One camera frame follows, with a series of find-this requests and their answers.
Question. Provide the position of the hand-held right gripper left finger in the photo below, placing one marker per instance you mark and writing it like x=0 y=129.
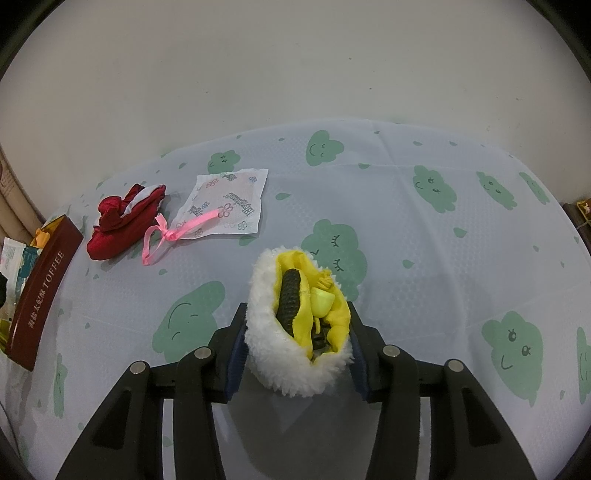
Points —
x=235 y=369

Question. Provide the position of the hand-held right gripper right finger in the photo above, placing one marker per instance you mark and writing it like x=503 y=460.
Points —
x=360 y=369

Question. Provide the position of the white plush toy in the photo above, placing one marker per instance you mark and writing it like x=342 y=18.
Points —
x=268 y=350

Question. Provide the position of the red gold box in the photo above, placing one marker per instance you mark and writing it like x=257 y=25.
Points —
x=41 y=295

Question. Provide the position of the cloud printed bed sheet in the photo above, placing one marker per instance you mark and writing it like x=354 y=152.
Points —
x=415 y=258

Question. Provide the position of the white sachet with pink ribbon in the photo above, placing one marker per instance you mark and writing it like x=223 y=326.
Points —
x=231 y=203

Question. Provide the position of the beige padded headboard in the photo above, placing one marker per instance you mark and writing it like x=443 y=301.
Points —
x=16 y=198

